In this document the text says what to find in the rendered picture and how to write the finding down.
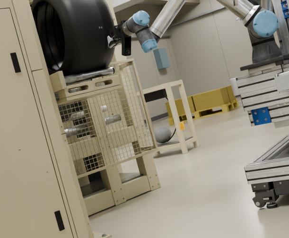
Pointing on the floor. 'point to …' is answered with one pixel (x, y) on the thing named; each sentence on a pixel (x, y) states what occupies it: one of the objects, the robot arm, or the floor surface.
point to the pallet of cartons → (205, 104)
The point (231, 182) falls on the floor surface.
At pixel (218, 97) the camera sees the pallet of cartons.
